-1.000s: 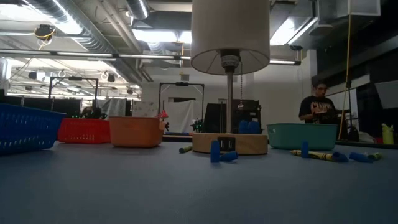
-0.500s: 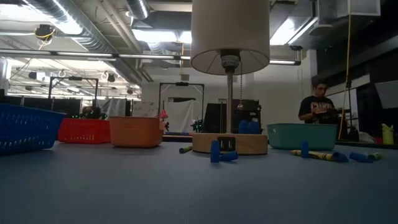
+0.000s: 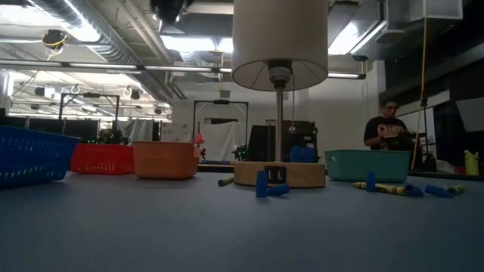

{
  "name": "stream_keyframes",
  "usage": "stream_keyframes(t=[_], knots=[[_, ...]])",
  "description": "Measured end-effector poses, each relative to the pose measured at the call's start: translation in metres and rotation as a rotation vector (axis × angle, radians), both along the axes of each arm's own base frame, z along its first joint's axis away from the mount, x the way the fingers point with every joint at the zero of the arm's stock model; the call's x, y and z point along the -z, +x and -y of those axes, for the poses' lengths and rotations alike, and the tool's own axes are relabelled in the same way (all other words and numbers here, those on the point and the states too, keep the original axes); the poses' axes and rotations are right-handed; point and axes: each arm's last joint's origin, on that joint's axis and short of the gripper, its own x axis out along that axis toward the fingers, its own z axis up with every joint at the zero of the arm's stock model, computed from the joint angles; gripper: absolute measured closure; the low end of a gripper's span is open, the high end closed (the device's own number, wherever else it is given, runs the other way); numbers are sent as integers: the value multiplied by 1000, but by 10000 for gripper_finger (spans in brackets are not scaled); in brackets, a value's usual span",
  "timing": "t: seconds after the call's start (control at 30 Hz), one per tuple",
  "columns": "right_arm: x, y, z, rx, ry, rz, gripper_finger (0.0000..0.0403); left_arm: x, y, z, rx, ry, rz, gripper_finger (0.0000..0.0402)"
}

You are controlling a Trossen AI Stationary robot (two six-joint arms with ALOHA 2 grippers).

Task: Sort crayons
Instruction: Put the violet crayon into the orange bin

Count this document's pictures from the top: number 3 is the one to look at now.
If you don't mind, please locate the white lampshade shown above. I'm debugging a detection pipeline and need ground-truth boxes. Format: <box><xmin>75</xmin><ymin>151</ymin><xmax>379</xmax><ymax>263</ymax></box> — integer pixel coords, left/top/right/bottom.
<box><xmin>231</xmin><ymin>0</ymin><xmax>329</xmax><ymax>92</ymax></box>

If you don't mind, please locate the red flower shaped object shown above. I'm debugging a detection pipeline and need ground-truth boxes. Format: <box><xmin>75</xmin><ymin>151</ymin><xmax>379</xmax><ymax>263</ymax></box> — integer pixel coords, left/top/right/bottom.
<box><xmin>188</xmin><ymin>133</ymin><xmax>206</xmax><ymax>150</ymax></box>

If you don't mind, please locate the white cloth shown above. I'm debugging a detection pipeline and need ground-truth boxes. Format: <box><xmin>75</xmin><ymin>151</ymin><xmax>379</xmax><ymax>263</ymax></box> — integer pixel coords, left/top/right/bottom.
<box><xmin>199</xmin><ymin>120</ymin><xmax>243</xmax><ymax>162</ymax></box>

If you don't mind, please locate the orange plastic bin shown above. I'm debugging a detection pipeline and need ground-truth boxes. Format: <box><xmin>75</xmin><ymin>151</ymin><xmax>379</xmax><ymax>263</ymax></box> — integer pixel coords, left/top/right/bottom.
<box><xmin>132</xmin><ymin>141</ymin><xmax>201</xmax><ymax>180</ymax></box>

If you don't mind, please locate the metal lamp pole with socket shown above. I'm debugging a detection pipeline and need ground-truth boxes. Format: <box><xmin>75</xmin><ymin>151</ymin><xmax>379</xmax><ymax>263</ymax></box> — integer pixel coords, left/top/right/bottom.
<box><xmin>267</xmin><ymin>60</ymin><xmax>293</xmax><ymax>162</ymax></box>

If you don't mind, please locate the black box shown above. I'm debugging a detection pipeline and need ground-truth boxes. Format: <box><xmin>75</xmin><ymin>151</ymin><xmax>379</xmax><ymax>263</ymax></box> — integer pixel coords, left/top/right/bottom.
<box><xmin>247</xmin><ymin>120</ymin><xmax>319</xmax><ymax>163</ymax></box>

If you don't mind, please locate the red plastic basket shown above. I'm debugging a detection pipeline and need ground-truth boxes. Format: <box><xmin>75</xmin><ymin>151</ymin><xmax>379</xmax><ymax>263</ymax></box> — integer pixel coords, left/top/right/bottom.
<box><xmin>70</xmin><ymin>143</ymin><xmax>135</xmax><ymax>175</ymax></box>

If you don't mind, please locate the blue plastic basket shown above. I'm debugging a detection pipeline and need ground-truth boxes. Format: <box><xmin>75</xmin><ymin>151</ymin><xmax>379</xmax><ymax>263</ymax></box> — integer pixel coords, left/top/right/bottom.
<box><xmin>0</xmin><ymin>125</ymin><xmax>81</xmax><ymax>189</ymax></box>

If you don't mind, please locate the teal plastic bin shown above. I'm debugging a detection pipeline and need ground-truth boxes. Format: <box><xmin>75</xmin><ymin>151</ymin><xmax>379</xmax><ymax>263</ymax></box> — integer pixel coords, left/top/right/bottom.
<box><xmin>324</xmin><ymin>150</ymin><xmax>411</xmax><ymax>184</ymax></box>

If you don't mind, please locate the person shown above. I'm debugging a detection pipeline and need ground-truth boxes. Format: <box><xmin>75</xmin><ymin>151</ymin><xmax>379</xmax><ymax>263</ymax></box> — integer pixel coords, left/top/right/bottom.
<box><xmin>363</xmin><ymin>97</ymin><xmax>415</xmax><ymax>152</ymax></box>

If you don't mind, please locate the yellow green bottle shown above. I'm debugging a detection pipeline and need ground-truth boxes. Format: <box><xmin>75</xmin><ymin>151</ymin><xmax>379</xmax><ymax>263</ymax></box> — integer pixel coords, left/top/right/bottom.
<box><xmin>464</xmin><ymin>150</ymin><xmax>480</xmax><ymax>177</ymax></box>

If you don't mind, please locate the black stand frame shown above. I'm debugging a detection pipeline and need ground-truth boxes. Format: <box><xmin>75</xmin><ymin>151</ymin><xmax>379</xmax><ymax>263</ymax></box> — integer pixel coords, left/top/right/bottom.
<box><xmin>192</xmin><ymin>100</ymin><xmax>250</xmax><ymax>152</ymax></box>

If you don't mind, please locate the yellow cable reel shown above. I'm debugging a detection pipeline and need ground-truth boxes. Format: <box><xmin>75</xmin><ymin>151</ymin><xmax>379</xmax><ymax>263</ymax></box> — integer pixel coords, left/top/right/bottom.
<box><xmin>41</xmin><ymin>29</ymin><xmax>70</xmax><ymax>61</ymax></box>

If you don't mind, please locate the lamp pull chain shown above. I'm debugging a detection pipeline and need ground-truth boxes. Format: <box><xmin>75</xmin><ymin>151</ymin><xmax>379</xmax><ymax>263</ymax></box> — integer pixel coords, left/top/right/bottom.
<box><xmin>289</xmin><ymin>73</ymin><xmax>298</xmax><ymax>134</ymax></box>

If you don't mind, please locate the hanging yellow cable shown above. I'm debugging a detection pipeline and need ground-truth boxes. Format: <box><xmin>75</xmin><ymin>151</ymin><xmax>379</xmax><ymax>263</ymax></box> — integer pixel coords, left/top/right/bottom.
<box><xmin>411</xmin><ymin>18</ymin><xmax>428</xmax><ymax>171</ymax></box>

